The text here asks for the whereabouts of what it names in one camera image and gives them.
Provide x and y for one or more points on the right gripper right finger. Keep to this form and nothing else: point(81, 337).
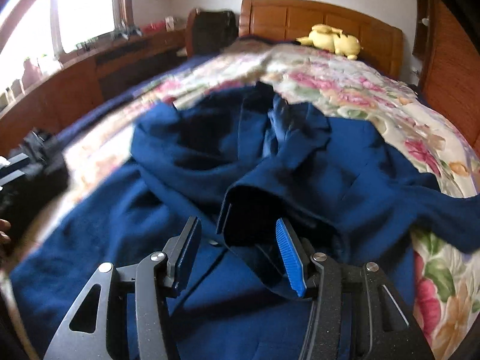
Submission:
point(356, 312)

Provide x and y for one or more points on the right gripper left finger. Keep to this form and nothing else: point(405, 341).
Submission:
point(96, 324)

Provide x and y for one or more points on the navy blue suit jacket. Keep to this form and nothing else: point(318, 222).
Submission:
point(239, 160)

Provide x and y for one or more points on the person left hand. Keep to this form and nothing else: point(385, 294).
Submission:
point(4, 228)

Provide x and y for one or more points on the wooden desk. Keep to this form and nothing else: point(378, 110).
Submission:
point(86, 82)

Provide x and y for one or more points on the floral bed quilt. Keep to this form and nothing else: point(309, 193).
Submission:
point(446, 299)

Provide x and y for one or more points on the window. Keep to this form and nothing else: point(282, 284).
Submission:
point(40, 36)

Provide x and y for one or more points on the red basket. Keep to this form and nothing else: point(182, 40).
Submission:
point(154, 27)

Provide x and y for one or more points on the wooden chair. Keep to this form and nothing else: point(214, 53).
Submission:
point(209, 31)

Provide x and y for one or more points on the wooden louvred wardrobe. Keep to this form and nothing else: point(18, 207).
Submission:
point(449, 77)

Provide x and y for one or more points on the wooden headboard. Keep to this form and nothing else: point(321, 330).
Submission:
point(382, 45)

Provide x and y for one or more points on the yellow plush toy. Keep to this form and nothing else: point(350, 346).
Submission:
point(325, 37)

